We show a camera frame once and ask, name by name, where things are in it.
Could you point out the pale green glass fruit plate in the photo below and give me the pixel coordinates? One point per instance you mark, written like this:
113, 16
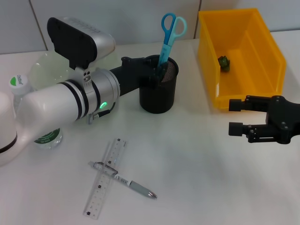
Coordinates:
47, 70

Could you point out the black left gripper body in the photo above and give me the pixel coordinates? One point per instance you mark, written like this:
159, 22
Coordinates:
131, 75

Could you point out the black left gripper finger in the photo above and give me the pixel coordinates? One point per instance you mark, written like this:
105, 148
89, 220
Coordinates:
150, 82
152, 63

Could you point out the blue scissors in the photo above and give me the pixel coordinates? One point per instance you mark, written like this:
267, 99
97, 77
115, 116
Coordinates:
167, 47

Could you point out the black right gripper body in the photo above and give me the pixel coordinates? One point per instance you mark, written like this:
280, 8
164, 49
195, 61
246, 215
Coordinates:
283, 117

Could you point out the green plastic scrap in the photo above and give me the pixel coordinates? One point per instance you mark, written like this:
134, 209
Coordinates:
224, 63

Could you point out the transparent plastic ruler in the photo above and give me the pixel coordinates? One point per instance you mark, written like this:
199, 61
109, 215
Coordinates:
98, 194

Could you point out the black mesh cup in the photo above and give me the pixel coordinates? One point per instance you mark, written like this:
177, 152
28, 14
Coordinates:
157, 100

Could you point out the yellow plastic bin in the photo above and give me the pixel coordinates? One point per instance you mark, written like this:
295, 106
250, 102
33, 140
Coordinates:
257, 70

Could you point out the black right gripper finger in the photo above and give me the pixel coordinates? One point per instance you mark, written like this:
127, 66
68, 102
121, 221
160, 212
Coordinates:
235, 129
235, 105

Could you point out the grey and clear pen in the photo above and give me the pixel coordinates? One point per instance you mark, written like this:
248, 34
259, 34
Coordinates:
140, 187

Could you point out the white and silver left arm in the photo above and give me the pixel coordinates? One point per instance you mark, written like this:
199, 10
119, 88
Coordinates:
47, 107

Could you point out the clear green-labelled water bottle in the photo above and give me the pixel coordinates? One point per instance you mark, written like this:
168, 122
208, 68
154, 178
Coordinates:
18, 82

